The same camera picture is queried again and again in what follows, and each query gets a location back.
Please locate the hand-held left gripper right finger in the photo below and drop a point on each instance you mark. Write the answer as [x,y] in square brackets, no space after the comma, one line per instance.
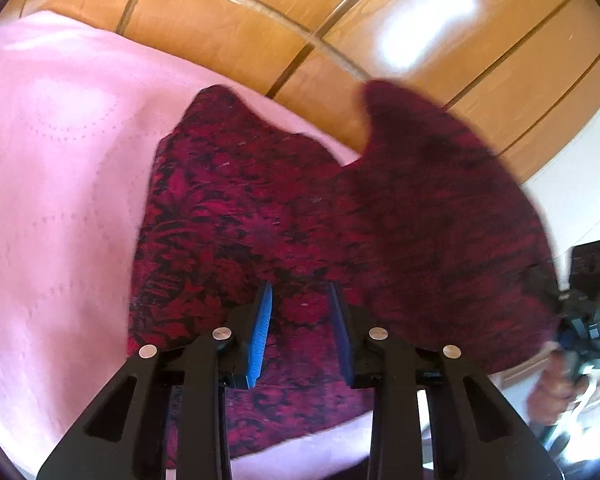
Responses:
[341,332]

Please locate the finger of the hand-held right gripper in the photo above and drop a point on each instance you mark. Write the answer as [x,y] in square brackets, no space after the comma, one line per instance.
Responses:
[547,287]

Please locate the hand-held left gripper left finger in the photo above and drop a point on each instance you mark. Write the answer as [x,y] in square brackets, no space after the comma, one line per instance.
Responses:
[260,335]

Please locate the red floral knit sweater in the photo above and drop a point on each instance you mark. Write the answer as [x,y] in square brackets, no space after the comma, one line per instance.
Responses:
[290,200]

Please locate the person's right hand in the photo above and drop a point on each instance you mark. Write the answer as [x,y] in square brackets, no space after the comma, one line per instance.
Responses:
[555,390]

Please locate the pink bed blanket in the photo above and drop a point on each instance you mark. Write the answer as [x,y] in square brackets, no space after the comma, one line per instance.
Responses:
[55,200]

